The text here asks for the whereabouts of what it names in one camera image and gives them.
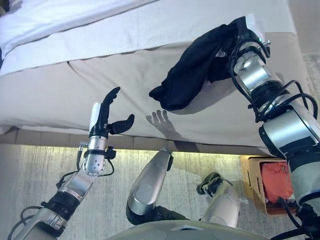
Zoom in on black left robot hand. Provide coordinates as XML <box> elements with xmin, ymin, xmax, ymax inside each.
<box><xmin>88</xmin><ymin>86</ymin><xmax>136</xmax><ymax>138</ymax></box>

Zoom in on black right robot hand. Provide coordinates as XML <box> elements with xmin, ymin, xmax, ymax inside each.
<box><xmin>227</xmin><ymin>14</ymin><xmax>266</xmax><ymax>51</ymax></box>

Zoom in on black garment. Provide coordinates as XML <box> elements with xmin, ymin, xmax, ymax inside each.
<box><xmin>148</xmin><ymin>18</ymin><xmax>251</xmax><ymax>111</ymax></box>

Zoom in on orange garment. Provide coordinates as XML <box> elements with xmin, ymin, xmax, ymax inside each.
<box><xmin>261</xmin><ymin>161</ymin><xmax>295</xmax><ymax>205</ymax></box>

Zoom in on bed with grey cover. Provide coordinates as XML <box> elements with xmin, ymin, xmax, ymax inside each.
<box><xmin>0</xmin><ymin>32</ymin><xmax>312</xmax><ymax>157</ymax></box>

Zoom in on brown wooden laundry basket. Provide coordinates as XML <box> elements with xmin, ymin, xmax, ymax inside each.
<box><xmin>239</xmin><ymin>154</ymin><xmax>301</xmax><ymax>216</ymax></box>

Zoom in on large grey striped rug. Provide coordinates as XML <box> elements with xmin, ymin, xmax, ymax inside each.
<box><xmin>0</xmin><ymin>53</ymin><xmax>320</xmax><ymax>240</ymax></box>

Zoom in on silver left robot leg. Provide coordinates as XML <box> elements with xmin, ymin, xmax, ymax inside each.
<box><xmin>125</xmin><ymin>147</ymin><xmax>175</xmax><ymax>225</ymax></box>

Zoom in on silver robot leg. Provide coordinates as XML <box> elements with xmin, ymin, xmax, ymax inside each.
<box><xmin>196</xmin><ymin>172</ymin><xmax>242</xmax><ymax>229</ymax></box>
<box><xmin>125</xmin><ymin>147</ymin><xmax>175</xmax><ymax>225</ymax></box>

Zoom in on white duvet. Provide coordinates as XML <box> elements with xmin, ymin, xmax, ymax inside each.
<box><xmin>0</xmin><ymin>0</ymin><xmax>297</xmax><ymax>76</ymax></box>

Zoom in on grey robot torso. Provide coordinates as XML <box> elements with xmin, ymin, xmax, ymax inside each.
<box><xmin>107</xmin><ymin>218</ymin><xmax>278</xmax><ymax>240</ymax></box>

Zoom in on silver right robot leg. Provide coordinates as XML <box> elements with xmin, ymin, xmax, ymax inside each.
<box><xmin>196</xmin><ymin>172</ymin><xmax>242</xmax><ymax>229</ymax></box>

